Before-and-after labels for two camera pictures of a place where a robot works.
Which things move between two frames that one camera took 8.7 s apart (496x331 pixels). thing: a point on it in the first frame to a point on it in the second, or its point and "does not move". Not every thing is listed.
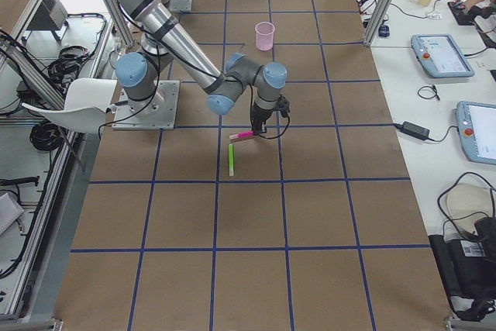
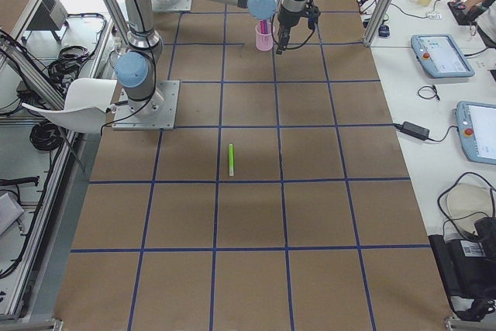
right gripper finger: x=254 y=126 to x=280 y=43
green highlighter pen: x=231 y=159 does not move
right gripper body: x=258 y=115 to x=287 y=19
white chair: x=86 y=104 does not move
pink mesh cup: x=264 y=35 does not move
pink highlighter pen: x=241 y=135 to x=263 y=26
